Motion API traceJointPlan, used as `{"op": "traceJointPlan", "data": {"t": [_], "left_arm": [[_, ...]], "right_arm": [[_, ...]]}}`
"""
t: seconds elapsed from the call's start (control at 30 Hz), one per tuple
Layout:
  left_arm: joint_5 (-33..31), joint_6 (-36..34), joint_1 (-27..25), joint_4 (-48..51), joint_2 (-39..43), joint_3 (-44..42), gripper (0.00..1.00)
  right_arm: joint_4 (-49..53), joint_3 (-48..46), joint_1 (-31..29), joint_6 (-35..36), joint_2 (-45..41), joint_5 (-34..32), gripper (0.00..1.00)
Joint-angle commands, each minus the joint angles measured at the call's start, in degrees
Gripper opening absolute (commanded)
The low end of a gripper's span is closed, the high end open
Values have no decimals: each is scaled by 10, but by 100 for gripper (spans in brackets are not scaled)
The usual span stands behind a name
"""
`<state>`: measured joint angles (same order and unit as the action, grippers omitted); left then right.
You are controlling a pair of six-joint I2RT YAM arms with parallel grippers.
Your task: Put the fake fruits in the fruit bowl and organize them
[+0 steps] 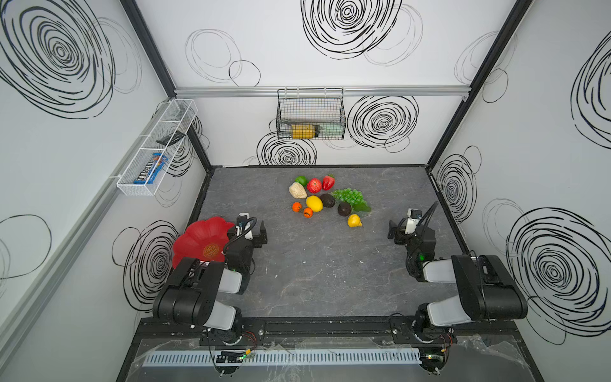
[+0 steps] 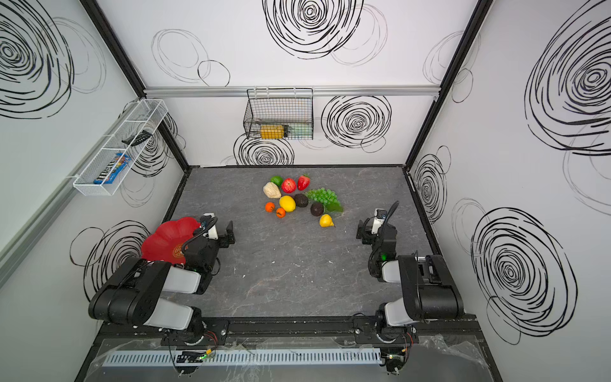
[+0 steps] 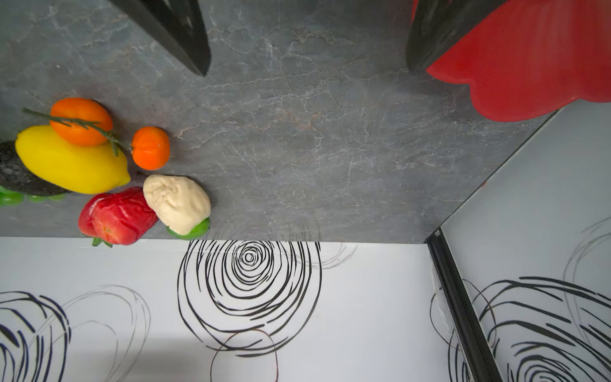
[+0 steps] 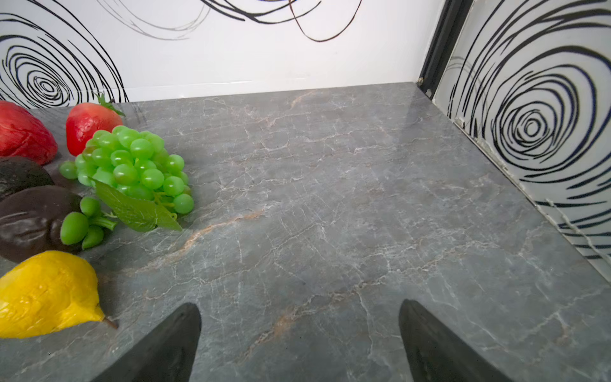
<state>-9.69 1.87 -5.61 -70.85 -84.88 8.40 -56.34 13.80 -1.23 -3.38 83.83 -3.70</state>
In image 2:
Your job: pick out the black remote control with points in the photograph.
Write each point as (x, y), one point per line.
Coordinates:
(137, 139)

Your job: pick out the blue candy packet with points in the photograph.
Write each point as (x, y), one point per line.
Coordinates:
(113, 169)

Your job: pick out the green grape bunch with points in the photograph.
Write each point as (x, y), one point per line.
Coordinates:
(328, 198)

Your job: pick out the orange tangerine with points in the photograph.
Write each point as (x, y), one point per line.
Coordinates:
(269, 206)
(280, 212)

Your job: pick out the red apple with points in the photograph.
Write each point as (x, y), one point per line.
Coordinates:
(289, 186)

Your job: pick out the yellow box in basket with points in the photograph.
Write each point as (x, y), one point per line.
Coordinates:
(270, 132)

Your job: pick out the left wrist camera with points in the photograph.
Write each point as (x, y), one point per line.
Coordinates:
(208, 224)

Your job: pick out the red strawberry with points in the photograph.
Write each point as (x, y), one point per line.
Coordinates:
(303, 182)

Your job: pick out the white wire shelf basket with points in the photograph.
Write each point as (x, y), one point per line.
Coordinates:
(142, 115)

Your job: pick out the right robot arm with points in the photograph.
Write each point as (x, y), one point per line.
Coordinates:
(428, 290)

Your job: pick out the grey slotted cable duct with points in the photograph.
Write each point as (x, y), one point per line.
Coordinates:
(180, 358)

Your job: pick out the yellow pear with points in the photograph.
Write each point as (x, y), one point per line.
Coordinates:
(326, 221)

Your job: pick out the orange tangerine right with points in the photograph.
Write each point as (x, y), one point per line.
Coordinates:
(280, 212)

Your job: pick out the red flower-shaped fruit bowl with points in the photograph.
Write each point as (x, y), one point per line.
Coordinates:
(165, 244)

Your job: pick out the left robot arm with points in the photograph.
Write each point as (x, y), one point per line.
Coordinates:
(133, 294)

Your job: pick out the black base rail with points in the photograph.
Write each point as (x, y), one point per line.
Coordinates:
(356, 329)

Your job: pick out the dark avocado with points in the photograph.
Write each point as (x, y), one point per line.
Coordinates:
(301, 200)

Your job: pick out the black wire basket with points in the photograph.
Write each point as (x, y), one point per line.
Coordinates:
(277, 106)

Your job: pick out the yellow lemon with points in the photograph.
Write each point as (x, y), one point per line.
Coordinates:
(287, 203)

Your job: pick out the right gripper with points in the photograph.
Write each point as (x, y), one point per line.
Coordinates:
(366, 231)

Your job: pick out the beige garlic bulb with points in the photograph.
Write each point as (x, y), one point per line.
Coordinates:
(272, 191)

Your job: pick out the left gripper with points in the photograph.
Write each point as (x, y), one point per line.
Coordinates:
(224, 234)

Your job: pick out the orange tangerine left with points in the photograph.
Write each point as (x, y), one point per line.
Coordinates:
(269, 206)

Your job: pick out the green item in basket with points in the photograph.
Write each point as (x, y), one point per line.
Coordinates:
(299, 132)

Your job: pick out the green lime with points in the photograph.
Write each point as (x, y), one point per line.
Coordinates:
(277, 180)

